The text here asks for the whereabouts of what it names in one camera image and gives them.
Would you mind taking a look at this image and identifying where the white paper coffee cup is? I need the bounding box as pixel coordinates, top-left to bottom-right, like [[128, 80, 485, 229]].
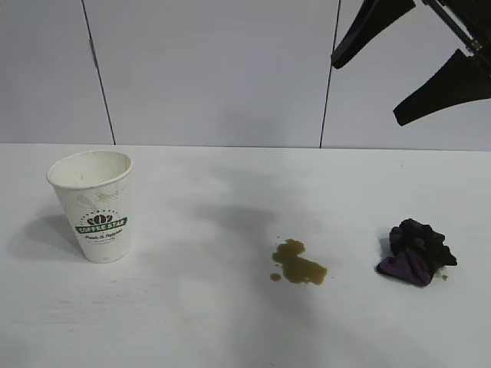
[[46, 150, 133, 264]]

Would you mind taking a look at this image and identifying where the brown coffee spill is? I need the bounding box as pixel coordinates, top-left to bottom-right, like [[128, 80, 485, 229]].
[[269, 238, 329, 287]]

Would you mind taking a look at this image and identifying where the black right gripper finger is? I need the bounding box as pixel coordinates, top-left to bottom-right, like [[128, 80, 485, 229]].
[[393, 48, 491, 127], [330, 0, 417, 71]]

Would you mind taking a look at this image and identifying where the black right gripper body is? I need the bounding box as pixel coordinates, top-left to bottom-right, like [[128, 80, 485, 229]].
[[420, 0, 483, 58]]

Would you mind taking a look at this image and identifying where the purple and black cloth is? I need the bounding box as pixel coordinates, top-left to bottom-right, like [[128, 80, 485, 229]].
[[374, 217, 459, 288]]

